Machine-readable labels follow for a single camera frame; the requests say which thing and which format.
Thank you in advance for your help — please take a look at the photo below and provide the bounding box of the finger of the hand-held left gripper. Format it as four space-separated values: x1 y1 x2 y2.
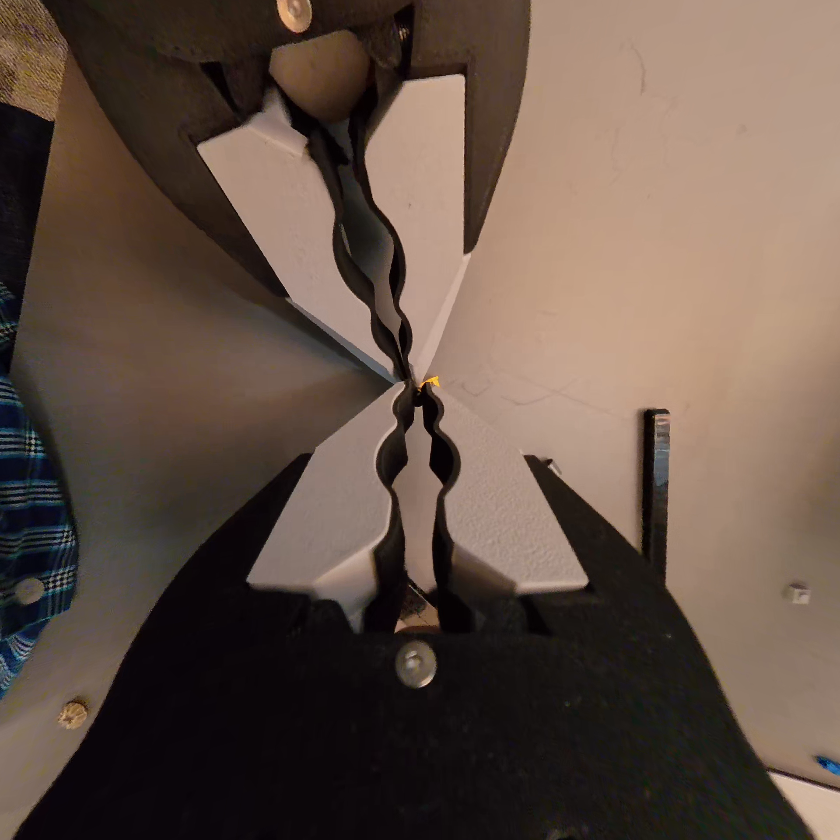
196 107 409 387
353 72 473 383

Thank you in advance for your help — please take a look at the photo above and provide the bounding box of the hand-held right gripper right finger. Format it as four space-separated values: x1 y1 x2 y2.
419 383 589 634

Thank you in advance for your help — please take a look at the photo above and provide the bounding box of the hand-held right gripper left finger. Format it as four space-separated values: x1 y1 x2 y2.
247 386 421 634

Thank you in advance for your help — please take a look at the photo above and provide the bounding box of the grey cloth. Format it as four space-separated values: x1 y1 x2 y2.
0 0 70 122

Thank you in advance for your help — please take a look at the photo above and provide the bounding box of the black flat strip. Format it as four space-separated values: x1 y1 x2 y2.
640 408 672 585

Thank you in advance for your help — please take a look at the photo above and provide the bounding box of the dark cloth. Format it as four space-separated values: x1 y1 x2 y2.
0 105 56 290

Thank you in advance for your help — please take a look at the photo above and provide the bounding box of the blue plaid shirt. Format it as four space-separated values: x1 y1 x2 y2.
0 281 81 700

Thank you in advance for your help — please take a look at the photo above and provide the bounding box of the white flat sheet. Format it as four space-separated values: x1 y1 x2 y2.
766 770 840 840

